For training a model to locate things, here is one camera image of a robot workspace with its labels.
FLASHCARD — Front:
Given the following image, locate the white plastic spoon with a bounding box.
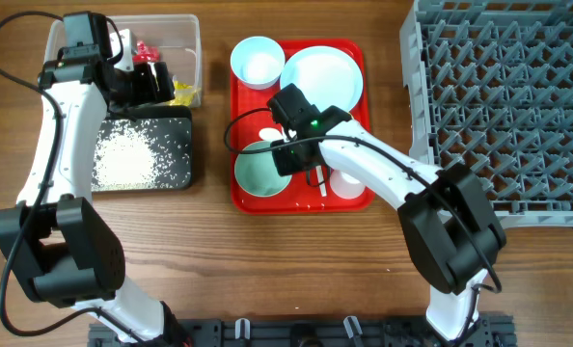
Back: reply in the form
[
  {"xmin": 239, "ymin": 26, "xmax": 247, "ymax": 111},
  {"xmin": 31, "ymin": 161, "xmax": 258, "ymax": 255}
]
[{"xmin": 259, "ymin": 127, "xmax": 285, "ymax": 142}]

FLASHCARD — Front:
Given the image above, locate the light blue plate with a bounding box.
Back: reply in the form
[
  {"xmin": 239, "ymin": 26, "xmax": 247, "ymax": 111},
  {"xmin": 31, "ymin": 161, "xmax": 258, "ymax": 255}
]
[{"xmin": 280, "ymin": 45, "xmax": 364, "ymax": 112}]

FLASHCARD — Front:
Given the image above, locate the white plastic fork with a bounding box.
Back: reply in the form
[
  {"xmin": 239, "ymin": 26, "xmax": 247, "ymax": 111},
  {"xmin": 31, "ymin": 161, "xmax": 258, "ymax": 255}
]
[{"xmin": 315, "ymin": 166, "xmax": 327, "ymax": 198}]

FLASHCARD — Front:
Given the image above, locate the mint green bowl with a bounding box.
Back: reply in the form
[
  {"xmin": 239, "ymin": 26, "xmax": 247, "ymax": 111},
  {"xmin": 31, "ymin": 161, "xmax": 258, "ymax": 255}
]
[{"xmin": 234, "ymin": 151, "xmax": 291, "ymax": 198}]

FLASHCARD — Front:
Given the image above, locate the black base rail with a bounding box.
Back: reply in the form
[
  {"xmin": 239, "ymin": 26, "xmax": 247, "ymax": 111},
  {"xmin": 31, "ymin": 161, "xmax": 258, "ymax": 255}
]
[{"xmin": 87, "ymin": 313, "xmax": 518, "ymax": 347}]

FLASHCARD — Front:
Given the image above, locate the light blue small bowl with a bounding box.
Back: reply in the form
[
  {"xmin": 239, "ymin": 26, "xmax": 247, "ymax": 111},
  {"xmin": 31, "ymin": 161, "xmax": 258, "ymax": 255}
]
[{"xmin": 230, "ymin": 36, "xmax": 286, "ymax": 90}]

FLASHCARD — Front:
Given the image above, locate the red strawberry candy wrapper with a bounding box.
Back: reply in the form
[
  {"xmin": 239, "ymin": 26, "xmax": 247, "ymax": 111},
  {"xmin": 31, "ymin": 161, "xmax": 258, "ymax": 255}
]
[{"xmin": 132, "ymin": 40, "xmax": 160, "ymax": 64}]

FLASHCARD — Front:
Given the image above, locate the grey dishwasher rack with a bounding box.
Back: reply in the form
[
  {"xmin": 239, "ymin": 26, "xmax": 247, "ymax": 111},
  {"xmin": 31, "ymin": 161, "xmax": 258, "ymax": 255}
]
[{"xmin": 399, "ymin": 0, "xmax": 573, "ymax": 228}]

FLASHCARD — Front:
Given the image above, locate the yellow foil wrapper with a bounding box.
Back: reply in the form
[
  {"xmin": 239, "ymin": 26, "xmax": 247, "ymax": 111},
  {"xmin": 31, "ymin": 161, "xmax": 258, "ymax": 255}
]
[{"xmin": 168, "ymin": 79, "xmax": 198, "ymax": 107}]

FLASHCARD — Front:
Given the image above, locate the red plastic tray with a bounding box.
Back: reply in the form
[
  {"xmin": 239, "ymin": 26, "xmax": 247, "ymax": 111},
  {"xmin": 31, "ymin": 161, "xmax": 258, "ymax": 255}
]
[{"xmin": 230, "ymin": 39, "xmax": 374, "ymax": 215}]

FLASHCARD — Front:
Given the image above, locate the white plastic cup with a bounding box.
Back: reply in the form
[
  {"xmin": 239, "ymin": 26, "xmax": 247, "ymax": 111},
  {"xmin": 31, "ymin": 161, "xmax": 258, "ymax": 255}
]
[{"xmin": 330, "ymin": 170, "xmax": 366, "ymax": 200}]

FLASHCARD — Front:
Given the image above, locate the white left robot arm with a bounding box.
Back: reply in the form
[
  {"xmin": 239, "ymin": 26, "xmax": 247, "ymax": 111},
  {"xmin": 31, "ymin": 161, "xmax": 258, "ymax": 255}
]
[{"xmin": 0, "ymin": 12, "xmax": 192, "ymax": 346}]

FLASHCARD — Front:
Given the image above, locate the black tray with rice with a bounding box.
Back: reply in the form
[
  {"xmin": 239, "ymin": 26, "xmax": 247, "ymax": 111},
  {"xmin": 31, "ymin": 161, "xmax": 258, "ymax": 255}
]
[{"xmin": 92, "ymin": 106, "xmax": 193, "ymax": 193}]

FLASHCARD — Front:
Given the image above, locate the clear plastic bin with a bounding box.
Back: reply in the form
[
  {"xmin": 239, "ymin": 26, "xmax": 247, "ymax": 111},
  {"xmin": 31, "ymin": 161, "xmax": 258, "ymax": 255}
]
[{"xmin": 44, "ymin": 14, "xmax": 202, "ymax": 108}]

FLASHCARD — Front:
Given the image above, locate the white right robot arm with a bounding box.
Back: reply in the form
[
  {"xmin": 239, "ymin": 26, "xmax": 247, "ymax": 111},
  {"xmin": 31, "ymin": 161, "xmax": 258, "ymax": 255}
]
[{"xmin": 267, "ymin": 84, "xmax": 506, "ymax": 345}]

